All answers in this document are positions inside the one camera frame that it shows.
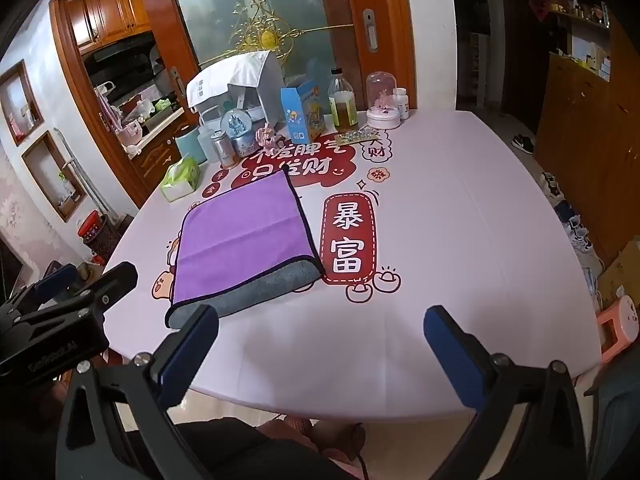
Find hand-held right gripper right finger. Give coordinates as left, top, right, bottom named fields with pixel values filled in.
left=423, top=304, right=589, bottom=480

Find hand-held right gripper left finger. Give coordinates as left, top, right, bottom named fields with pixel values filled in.
left=55, top=304, right=221, bottom=480

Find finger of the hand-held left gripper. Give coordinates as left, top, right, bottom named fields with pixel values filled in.
left=20, top=261, right=139, bottom=329
left=0, top=263, right=79, bottom=314

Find purple and grey towel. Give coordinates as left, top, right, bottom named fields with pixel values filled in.
left=165, top=168, right=326, bottom=330

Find brown patterned bin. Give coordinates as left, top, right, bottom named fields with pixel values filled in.
left=91, top=215, right=127, bottom=265

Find red bucket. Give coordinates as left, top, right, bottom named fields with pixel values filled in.
left=77, top=211, right=104, bottom=242

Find person's dark pants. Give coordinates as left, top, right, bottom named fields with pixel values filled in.
left=122, top=402, right=353, bottom=480

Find pink printed tablecloth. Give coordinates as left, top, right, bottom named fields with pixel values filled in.
left=102, top=109, right=603, bottom=423

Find green tissue pack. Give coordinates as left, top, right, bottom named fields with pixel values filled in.
left=160, top=156, right=202, bottom=203

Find pink slipper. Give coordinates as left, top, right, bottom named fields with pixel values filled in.
left=257, top=416, right=367, bottom=457

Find light blue cup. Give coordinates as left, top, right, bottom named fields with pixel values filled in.
left=174, top=127, right=208, bottom=165

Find pink plastic stool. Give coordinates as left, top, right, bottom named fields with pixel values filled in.
left=594, top=295, right=640, bottom=367

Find dark chair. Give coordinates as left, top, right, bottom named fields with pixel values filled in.
left=582, top=360, right=640, bottom=480

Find silver metal can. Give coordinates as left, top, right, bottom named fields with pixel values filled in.
left=212, top=130, right=239, bottom=168

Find translucent white jug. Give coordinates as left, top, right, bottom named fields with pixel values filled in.
left=198, top=110, right=226, bottom=163

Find pile of white sneakers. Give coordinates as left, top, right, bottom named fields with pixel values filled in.
left=539, top=170, right=601, bottom=266

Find cardboard box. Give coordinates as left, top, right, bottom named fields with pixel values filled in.
left=596, top=236, right=640, bottom=312

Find blue snow globe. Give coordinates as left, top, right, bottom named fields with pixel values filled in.
left=221, top=109, right=259, bottom=158

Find pink figurine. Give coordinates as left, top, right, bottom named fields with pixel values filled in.
left=255, top=125, right=281, bottom=150

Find white countertop water dispenser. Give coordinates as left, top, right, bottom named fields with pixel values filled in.
left=187, top=51, right=287, bottom=126

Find pill blister strip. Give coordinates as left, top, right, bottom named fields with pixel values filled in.
left=335, top=129, right=383, bottom=145

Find blue carton box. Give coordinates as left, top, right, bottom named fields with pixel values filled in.
left=280, top=81, right=326, bottom=144

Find pink glass dome ornament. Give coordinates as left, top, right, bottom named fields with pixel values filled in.
left=365, top=71, right=402, bottom=130

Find wooden kitchen cabinets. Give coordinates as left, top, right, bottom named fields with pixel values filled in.
left=62, top=0, right=152, bottom=52

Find clear bottle with yellow liquid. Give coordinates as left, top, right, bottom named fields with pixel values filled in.
left=328, top=68, right=359, bottom=132

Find frosted glass sliding door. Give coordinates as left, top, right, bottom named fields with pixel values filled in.
left=134, top=0, right=417, bottom=111

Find silver door handle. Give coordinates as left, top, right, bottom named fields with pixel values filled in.
left=363, top=8, right=379, bottom=52

